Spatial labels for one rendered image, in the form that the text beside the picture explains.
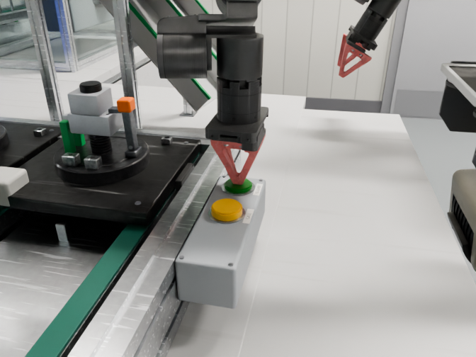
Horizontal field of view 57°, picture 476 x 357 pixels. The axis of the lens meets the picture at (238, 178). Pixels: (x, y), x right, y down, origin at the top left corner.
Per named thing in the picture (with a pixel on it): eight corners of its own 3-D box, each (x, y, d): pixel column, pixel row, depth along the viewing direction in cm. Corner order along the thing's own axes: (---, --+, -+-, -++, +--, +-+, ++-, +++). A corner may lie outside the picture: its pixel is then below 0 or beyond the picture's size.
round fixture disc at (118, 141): (163, 148, 72) (162, 137, 71) (126, 189, 60) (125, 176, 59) (86, 141, 74) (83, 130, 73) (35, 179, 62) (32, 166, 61)
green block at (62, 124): (76, 151, 66) (70, 120, 64) (72, 154, 65) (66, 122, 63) (69, 150, 66) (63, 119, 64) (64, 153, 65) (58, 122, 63)
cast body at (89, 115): (124, 126, 66) (117, 80, 62) (110, 137, 62) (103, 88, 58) (74, 122, 67) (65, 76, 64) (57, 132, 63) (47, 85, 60)
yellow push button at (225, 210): (244, 212, 58) (245, 199, 57) (239, 229, 54) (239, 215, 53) (215, 209, 59) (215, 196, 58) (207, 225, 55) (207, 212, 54)
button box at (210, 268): (265, 212, 67) (266, 177, 64) (235, 311, 49) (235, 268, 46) (221, 207, 69) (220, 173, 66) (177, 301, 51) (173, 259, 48)
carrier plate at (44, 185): (201, 149, 76) (200, 138, 75) (147, 226, 55) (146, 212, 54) (76, 138, 80) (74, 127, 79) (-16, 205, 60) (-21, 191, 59)
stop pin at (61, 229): (74, 244, 60) (69, 220, 58) (69, 250, 59) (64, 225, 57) (65, 244, 60) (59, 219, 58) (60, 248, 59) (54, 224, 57)
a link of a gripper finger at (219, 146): (210, 188, 60) (209, 125, 56) (222, 166, 66) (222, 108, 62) (258, 194, 59) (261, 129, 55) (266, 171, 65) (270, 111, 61)
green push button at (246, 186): (254, 190, 64) (254, 178, 63) (248, 203, 61) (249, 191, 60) (227, 187, 65) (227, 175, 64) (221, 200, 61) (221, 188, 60)
